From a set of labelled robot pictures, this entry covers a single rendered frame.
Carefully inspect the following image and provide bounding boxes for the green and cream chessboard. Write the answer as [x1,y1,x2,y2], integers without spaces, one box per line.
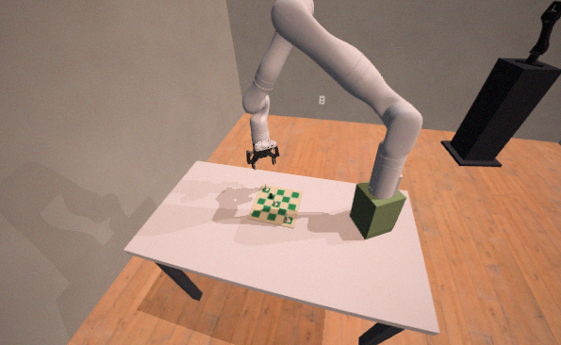
[247,185,303,228]

